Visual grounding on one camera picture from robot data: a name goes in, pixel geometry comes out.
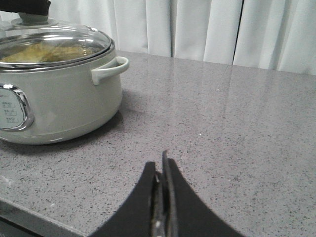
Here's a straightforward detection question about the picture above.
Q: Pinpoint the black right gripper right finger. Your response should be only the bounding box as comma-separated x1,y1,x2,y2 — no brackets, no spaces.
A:
162,151,242,237

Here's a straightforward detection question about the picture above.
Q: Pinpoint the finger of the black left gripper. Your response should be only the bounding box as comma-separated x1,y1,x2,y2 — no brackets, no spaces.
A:
0,0,51,16

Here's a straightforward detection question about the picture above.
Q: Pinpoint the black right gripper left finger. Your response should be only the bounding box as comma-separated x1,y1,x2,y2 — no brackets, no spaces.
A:
91,162,156,237

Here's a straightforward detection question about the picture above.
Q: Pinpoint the glass pot lid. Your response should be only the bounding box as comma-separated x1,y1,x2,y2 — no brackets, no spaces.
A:
0,13,115,71

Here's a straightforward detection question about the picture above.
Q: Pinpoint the pale green electric pot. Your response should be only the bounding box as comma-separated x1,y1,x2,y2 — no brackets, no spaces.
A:
0,42,129,145

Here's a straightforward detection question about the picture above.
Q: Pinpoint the white curtain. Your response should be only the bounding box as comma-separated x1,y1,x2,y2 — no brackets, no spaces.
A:
0,0,316,76

